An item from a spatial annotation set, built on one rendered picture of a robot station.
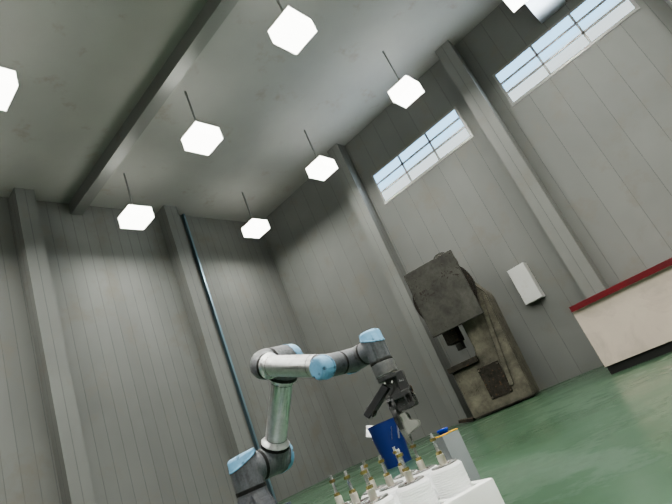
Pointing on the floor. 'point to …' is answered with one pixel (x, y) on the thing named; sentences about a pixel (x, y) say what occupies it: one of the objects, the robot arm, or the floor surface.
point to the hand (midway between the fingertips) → (408, 440)
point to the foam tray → (477, 494)
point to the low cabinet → (630, 318)
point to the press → (494, 379)
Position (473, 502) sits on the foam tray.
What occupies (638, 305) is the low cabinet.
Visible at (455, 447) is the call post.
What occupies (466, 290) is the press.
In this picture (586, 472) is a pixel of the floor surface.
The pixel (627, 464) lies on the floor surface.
